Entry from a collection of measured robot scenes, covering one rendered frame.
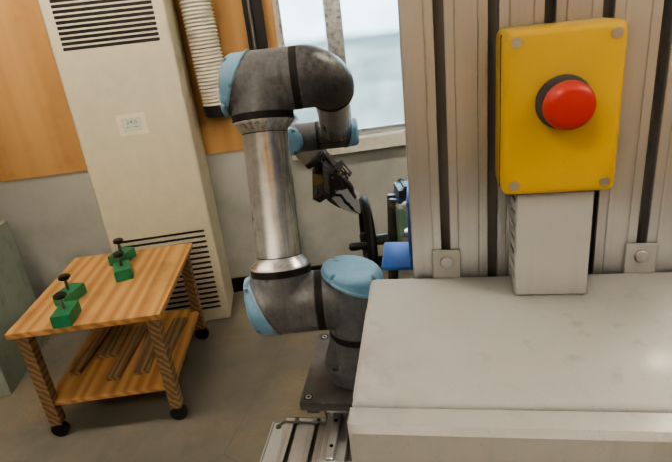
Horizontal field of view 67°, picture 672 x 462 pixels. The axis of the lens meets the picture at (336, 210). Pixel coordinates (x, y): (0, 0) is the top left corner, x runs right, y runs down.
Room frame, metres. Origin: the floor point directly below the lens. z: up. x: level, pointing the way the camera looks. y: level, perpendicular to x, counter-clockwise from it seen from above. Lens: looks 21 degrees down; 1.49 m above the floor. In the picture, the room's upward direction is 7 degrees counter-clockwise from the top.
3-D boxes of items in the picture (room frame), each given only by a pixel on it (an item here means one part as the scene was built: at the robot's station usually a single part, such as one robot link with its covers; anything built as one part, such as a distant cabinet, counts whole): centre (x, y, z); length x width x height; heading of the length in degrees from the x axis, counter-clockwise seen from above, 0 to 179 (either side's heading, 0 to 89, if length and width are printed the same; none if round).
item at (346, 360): (0.85, -0.02, 0.87); 0.15 x 0.15 x 0.10
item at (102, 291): (1.96, 0.99, 0.32); 0.66 x 0.57 x 0.64; 2
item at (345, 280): (0.85, -0.01, 0.98); 0.13 x 0.12 x 0.14; 88
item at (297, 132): (1.32, 0.08, 1.20); 0.11 x 0.11 x 0.08; 88
